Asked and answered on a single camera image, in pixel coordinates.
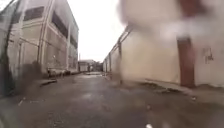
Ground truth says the wet grey asphalt alley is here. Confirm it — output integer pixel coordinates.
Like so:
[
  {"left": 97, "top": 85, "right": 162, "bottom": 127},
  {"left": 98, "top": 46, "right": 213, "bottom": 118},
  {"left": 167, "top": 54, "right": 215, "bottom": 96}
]
[{"left": 0, "top": 71, "right": 224, "bottom": 128}]

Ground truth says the concrete kerb strip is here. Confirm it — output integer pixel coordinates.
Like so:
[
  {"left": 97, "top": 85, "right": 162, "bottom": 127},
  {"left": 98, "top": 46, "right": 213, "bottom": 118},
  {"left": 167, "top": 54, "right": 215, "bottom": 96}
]
[{"left": 141, "top": 79, "right": 224, "bottom": 107}]

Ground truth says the pale concrete industrial building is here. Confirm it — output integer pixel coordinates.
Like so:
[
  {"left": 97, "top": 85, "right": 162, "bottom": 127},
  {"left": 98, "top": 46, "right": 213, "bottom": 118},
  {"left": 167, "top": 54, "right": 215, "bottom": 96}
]
[{"left": 0, "top": 0, "right": 81, "bottom": 98}]

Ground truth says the pile of debris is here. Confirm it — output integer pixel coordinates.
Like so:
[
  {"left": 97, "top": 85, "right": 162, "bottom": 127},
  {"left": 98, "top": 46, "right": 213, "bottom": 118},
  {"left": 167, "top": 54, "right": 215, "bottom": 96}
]
[{"left": 46, "top": 67, "right": 73, "bottom": 79}]

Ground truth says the pale wall with red pier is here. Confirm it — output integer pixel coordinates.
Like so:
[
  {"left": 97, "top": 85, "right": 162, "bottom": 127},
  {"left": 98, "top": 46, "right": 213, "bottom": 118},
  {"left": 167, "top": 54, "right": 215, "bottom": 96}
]
[{"left": 102, "top": 0, "right": 224, "bottom": 90}]

